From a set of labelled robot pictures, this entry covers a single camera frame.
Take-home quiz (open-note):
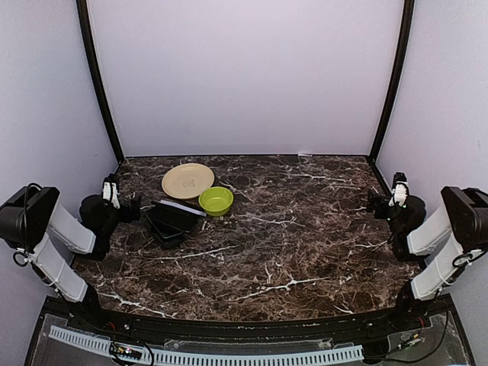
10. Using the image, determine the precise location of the black front rail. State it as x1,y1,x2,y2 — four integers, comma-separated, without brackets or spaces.
95,309,398,343

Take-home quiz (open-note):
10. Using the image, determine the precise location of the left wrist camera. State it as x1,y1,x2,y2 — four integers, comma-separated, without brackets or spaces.
102,174,120,209

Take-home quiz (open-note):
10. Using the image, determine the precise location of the beige round plate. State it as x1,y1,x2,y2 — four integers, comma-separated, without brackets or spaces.
162,163,214,200

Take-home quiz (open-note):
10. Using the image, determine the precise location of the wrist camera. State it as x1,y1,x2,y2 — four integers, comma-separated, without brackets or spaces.
102,174,120,209
388,172,409,207

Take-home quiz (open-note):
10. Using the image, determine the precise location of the white slotted cable duct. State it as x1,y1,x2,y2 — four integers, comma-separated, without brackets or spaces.
48,326,364,366

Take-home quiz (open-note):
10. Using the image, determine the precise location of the left black frame post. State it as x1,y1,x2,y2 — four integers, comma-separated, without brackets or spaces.
75,0,125,164

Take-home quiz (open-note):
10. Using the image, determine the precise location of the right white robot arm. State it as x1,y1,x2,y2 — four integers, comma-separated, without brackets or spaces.
366,182,487,331

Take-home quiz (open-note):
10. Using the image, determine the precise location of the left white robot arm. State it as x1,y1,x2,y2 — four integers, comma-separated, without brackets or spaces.
1,182,141,332

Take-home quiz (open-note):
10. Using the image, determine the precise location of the black frame post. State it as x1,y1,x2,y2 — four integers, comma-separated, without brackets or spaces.
368,0,415,165
75,0,125,164

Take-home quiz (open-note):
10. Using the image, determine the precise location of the black phone case bottom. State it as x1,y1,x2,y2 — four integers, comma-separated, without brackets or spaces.
152,229,185,249

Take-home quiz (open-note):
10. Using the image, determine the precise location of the right black frame post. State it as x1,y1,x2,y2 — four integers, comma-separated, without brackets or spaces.
368,0,415,165

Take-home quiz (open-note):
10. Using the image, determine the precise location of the green plastic bowl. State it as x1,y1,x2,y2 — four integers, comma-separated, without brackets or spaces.
198,187,234,217

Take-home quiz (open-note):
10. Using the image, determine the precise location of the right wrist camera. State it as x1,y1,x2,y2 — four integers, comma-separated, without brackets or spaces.
388,172,409,207

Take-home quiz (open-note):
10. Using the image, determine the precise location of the dark phone with teal edge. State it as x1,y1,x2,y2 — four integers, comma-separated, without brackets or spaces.
144,211,184,242

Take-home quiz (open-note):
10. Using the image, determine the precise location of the lavender phone case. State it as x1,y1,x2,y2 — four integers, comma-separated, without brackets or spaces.
158,200,207,217

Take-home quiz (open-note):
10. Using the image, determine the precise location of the black phone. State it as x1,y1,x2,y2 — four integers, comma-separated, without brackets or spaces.
146,201,198,233

